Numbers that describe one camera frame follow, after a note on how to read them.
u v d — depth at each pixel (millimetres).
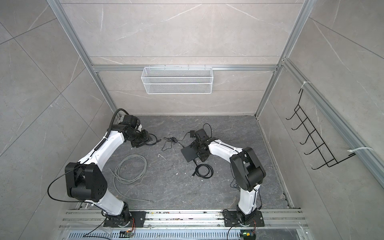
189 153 976
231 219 730
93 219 748
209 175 881
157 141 1038
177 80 1004
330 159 580
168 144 1032
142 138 772
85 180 444
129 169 909
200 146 726
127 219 669
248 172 485
